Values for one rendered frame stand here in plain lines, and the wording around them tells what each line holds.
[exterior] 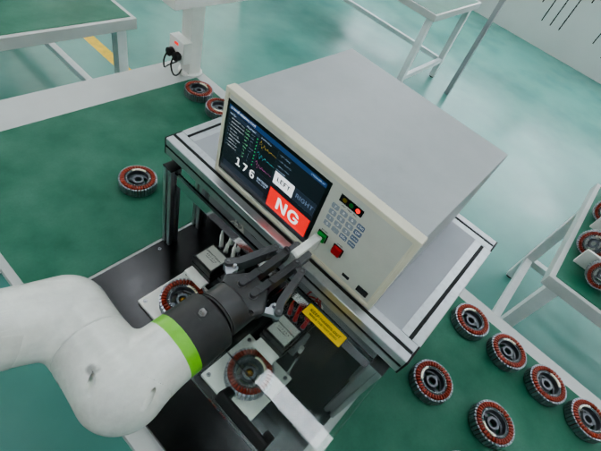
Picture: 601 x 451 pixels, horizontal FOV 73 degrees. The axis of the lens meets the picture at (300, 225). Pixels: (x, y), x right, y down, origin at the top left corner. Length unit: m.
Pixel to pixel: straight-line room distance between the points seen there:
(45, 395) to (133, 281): 0.84
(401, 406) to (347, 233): 0.59
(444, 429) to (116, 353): 0.88
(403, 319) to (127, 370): 0.49
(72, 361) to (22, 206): 0.84
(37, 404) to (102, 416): 1.33
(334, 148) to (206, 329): 0.36
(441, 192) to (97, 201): 0.97
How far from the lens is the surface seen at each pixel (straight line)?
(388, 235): 0.64
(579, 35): 6.90
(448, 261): 0.94
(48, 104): 1.68
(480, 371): 1.33
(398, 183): 0.70
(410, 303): 0.82
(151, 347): 0.54
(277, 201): 0.78
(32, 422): 1.84
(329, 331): 0.78
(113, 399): 0.52
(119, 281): 1.12
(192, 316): 0.56
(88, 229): 1.25
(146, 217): 1.27
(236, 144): 0.81
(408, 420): 1.15
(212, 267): 0.97
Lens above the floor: 1.73
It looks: 47 degrees down
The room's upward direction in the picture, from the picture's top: 23 degrees clockwise
